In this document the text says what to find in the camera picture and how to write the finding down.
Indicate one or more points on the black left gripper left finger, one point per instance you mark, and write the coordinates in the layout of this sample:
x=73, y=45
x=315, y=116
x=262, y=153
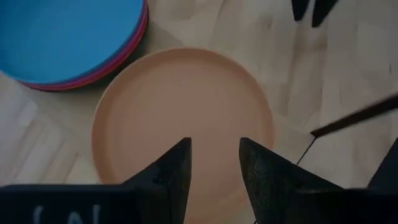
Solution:
x=140, y=202

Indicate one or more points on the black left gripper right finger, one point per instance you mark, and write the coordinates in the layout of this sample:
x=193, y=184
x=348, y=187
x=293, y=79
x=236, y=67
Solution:
x=295, y=202

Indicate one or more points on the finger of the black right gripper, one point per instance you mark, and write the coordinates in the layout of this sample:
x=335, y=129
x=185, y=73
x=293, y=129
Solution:
x=325, y=9
x=300, y=9

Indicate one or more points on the orange plate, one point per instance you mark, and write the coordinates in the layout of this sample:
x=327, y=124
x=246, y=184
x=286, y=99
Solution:
x=183, y=102

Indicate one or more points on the blue plate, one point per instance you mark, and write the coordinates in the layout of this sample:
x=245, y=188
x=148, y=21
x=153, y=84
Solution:
x=62, y=37

